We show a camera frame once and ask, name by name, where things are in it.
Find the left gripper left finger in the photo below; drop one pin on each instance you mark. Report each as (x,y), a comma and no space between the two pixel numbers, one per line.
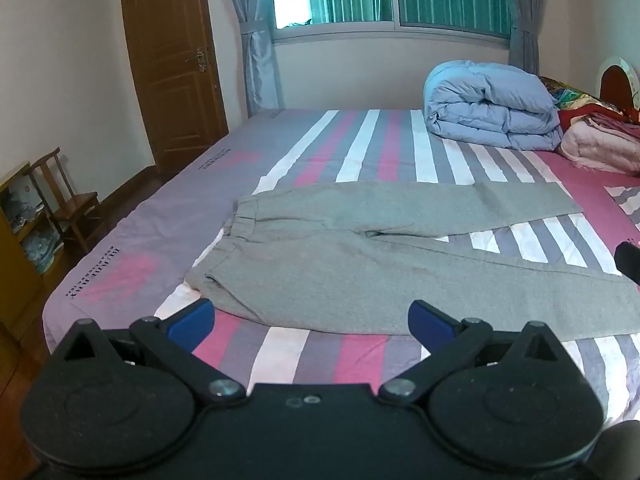
(169,343)

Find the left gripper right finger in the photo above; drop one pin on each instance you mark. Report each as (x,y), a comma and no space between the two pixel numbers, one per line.
(452,346)

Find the striped bed sheet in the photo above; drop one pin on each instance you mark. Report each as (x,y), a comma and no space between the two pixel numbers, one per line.
(140,267)

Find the folded pink quilt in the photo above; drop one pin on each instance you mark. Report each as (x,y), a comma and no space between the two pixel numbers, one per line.
(587,145)

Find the small wooden chair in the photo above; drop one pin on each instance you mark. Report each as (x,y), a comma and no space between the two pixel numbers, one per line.
(78,217)

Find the colourful red blanket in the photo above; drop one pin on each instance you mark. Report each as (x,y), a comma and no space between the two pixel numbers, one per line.
(573,104)

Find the wooden shelf cabinet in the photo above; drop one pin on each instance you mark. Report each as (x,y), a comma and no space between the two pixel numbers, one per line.
(29,245)

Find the white red headboard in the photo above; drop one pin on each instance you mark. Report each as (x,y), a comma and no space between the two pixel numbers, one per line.
(618,84)

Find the folded light blue duvet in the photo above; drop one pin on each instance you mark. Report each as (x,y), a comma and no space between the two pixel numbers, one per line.
(491,104)

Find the right grey-blue curtain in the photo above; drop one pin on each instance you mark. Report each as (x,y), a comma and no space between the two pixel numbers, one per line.
(526,18)

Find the grey-blue curtain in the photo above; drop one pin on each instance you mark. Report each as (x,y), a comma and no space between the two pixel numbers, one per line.
(526,18)
(256,19)

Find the brown wooden door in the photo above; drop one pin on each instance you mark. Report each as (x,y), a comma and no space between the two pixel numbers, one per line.
(173,63)

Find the left grey-blue curtain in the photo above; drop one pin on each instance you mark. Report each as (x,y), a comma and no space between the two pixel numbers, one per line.
(256,19)

